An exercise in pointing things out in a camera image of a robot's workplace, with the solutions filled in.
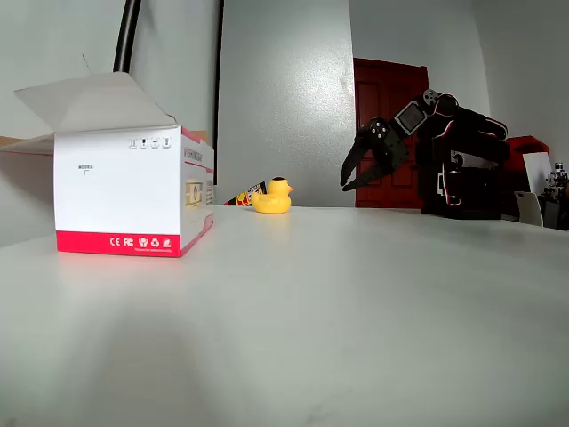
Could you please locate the yellow rubber duck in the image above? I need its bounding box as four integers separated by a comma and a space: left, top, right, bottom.
252, 176, 295, 216

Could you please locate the black yellow red packet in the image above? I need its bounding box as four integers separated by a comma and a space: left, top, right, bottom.
223, 181, 262, 207

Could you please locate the open cardboard box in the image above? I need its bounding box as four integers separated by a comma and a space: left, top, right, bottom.
0, 72, 215, 259

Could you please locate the dark red door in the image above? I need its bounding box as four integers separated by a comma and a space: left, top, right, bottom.
353, 57, 431, 210

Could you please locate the red cabinet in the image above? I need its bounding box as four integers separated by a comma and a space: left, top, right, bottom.
505, 135, 549, 179

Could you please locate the white board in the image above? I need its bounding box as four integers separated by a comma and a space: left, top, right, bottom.
522, 152, 552, 193

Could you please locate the white chair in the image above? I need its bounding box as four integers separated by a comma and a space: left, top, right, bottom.
514, 190, 544, 227

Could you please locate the metal lab instrument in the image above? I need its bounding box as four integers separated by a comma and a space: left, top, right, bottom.
544, 161, 569, 202

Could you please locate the black camera stand pole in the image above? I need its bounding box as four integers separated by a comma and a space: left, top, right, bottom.
112, 0, 143, 75

